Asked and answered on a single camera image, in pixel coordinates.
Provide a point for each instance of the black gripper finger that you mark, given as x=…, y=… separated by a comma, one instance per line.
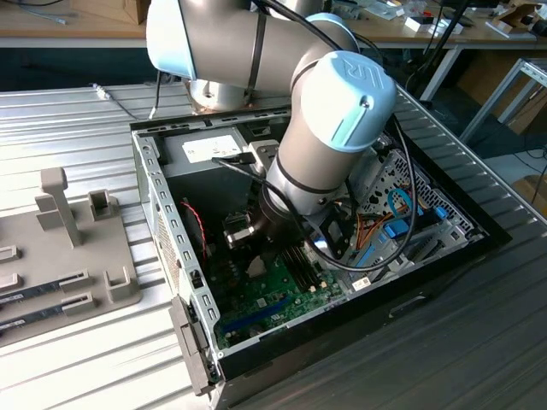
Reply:
x=239, y=239

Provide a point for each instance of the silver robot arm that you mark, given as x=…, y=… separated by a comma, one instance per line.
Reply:
x=325, y=128

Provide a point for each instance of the CPU socket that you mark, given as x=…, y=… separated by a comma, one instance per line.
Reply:
x=258, y=278

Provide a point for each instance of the black RAM slot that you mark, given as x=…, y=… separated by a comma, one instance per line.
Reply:
x=304, y=266
x=294, y=271
x=309, y=264
x=299, y=269

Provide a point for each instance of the grey power supply unit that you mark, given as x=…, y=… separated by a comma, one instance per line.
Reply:
x=205, y=188

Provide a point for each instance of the green motherboard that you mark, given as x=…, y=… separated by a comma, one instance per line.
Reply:
x=265, y=307

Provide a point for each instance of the blue expansion slot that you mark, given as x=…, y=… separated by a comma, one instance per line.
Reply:
x=256, y=317

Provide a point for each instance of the grey metal drive cage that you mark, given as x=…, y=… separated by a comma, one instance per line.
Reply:
x=367, y=171

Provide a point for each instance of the hard disk in blue carrier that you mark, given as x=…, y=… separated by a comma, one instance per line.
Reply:
x=393, y=230

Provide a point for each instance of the black open PC case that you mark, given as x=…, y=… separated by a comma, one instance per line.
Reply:
x=342, y=341

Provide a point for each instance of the perforated metal disk cage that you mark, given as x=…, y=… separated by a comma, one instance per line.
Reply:
x=453, y=209

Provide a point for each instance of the grey parts rack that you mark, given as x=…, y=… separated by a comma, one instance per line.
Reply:
x=51, y=252

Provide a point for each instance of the RAM stick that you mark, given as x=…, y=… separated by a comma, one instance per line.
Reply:
x=30, y=291
x=30, y=318

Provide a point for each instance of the small white box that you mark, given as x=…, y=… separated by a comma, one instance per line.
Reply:
x=416, y=25

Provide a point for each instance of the cardboard box on desk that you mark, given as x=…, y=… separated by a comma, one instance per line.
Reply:
x=137, y=10

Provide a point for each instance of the black stand pole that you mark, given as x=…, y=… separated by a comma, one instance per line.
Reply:
x=444, y=32

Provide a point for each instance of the brown cardboard box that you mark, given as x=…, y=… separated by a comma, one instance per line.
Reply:
x=532, y=192

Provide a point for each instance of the wooden desk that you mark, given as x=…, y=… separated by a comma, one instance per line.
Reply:
x=474, y=35

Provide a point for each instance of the aluminium profile frame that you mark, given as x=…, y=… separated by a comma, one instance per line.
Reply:
x=495, y=96

